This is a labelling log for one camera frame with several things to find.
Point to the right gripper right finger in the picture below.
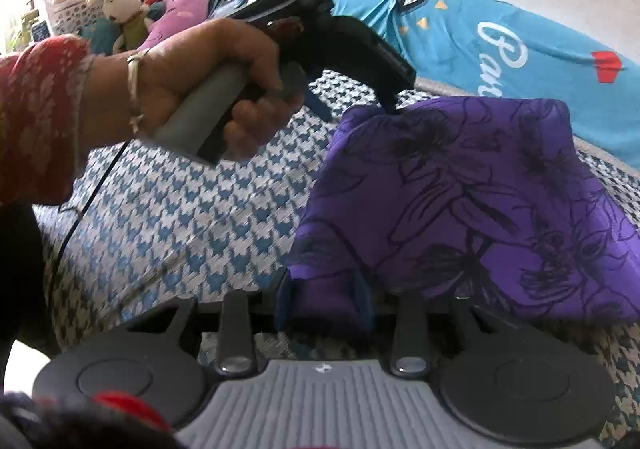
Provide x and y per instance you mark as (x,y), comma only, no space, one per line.
(364,301)

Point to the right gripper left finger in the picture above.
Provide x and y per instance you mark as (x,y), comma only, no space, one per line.
(281,300)

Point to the blue printed bolster pillow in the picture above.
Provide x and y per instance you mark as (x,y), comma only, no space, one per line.
(494,49)

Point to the purple floral garment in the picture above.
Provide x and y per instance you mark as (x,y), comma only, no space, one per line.
(483,198)

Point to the person's left hand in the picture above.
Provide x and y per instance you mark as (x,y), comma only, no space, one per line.
(196,128)

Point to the white plush doll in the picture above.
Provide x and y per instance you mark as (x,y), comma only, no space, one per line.
(131,16)

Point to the silver wrist bangle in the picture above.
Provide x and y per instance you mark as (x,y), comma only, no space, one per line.
(136,115)

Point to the pink plush toy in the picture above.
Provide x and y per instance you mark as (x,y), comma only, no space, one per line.
(177,17)

